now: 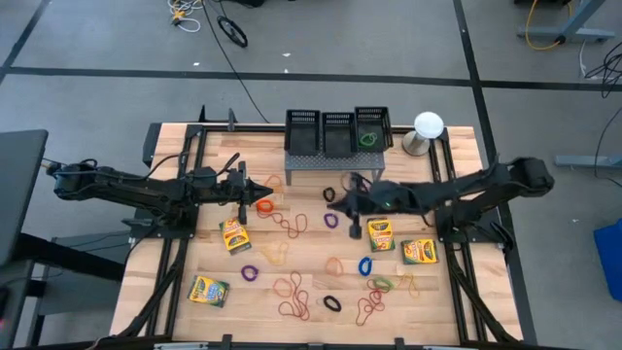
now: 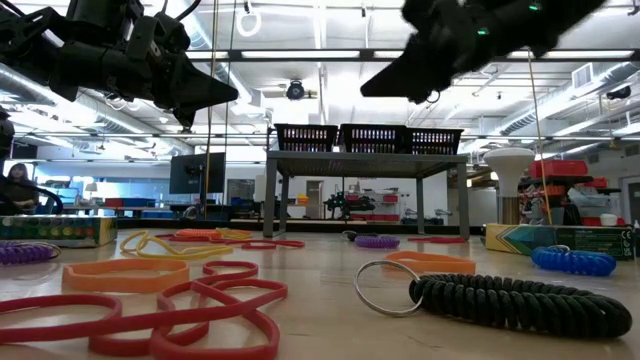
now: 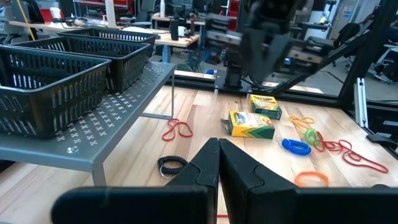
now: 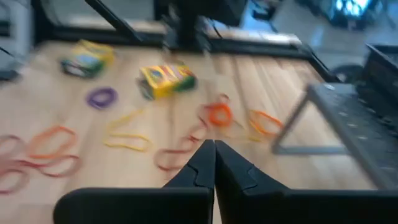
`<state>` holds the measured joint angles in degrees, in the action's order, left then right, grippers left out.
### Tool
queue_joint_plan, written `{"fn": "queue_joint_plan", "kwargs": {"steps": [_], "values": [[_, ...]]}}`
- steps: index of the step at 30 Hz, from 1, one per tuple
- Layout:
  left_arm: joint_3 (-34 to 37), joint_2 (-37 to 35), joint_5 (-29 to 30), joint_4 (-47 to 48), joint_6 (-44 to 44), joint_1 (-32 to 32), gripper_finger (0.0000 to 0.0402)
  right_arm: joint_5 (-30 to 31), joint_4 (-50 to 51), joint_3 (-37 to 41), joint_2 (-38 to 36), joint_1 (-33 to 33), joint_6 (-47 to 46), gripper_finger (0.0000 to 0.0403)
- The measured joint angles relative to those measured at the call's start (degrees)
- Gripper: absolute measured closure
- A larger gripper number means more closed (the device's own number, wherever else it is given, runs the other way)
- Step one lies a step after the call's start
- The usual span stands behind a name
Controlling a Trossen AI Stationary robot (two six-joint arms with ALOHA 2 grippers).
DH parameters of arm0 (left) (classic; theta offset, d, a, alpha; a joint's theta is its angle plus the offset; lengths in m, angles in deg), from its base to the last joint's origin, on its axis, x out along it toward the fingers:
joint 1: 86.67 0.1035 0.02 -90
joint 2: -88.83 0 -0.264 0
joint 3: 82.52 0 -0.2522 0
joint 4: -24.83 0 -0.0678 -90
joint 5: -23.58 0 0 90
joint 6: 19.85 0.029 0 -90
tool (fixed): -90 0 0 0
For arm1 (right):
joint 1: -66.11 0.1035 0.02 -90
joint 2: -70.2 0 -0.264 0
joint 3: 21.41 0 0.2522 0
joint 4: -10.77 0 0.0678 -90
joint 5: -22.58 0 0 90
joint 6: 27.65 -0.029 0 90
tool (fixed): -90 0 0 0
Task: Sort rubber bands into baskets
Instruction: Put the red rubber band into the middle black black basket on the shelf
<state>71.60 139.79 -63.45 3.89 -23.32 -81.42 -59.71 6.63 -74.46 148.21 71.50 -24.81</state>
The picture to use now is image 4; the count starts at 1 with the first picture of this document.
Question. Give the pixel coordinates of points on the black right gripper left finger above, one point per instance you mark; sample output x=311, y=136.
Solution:
x=155, y=205

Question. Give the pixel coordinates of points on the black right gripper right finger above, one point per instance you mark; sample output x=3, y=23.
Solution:
x=280, y=205

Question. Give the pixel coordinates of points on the yellow rubber band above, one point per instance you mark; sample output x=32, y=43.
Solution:
x=127, y=135

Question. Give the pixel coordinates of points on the orange rubber band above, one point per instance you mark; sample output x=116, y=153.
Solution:
x=273, y=117
x=59, y=127
x=211, y=115

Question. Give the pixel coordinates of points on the Crayola crayon box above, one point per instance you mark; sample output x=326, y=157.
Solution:
x=164, y=81
x=87, y=60

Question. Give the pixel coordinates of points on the purple coil wristband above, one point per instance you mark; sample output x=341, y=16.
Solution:
x=90, y=98

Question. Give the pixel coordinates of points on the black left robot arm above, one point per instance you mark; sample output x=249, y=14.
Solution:
x=189, y=25

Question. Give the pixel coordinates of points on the grey perforated metal riser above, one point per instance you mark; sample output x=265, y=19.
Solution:
x=357, y=124

